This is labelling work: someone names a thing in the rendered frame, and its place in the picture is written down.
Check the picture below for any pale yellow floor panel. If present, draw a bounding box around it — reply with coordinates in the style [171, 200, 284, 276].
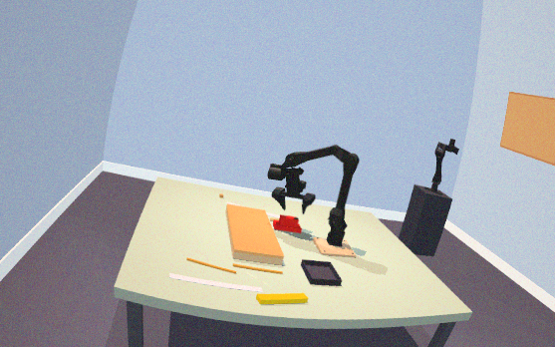
[225, 203, 284, 265]

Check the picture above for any red rectangular block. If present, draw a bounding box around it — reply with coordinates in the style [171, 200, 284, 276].
[273, 215, 301, 233]

